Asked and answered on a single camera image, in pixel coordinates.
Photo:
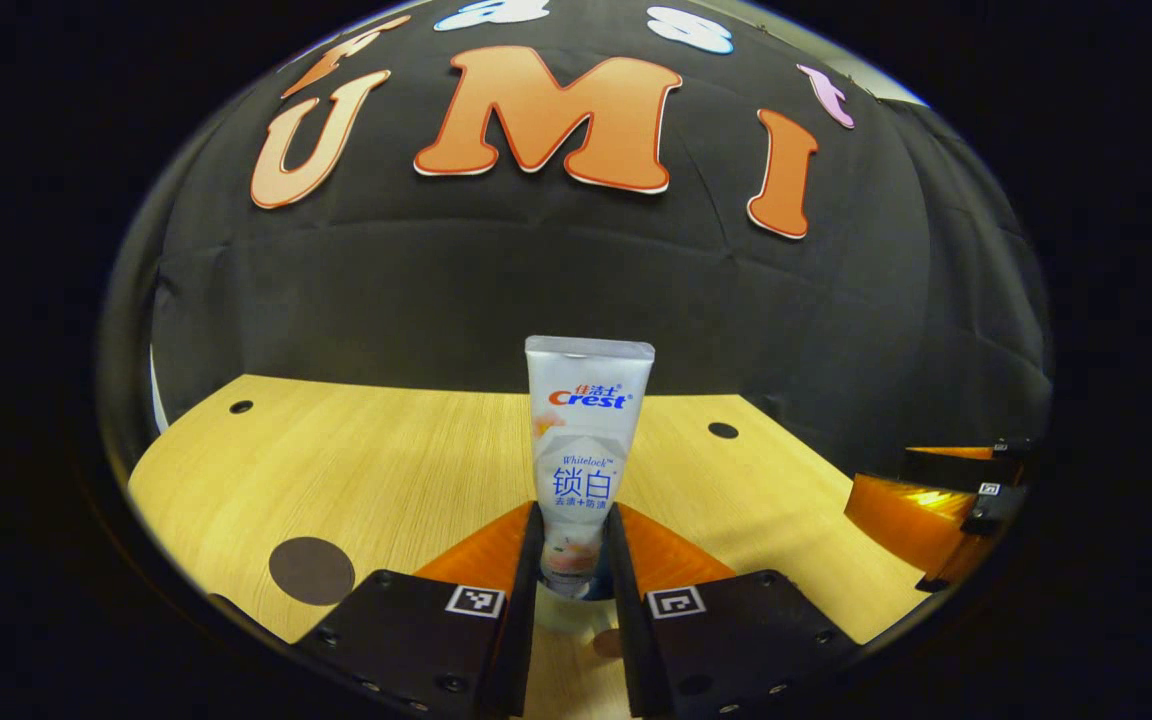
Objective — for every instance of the black backdrop cloth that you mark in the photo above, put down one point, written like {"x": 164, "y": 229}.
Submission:
{"x": 436, "y": 280}

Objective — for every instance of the round brown coaster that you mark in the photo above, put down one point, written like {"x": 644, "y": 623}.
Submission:
{"x": 311, "y": 570}

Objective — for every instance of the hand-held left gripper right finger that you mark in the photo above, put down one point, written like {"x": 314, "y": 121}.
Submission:
{"x": 624, "y": 610}

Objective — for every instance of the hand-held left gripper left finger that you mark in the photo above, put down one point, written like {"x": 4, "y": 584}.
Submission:
{"x": 526, "y": 610}

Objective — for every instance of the white toothpaste tube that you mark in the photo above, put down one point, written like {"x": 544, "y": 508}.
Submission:
{"x": 586, "y": 440}

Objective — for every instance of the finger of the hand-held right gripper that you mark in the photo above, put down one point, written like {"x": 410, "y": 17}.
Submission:
{"x": 906, "y": 520}
{"x": 956, "y": 468}

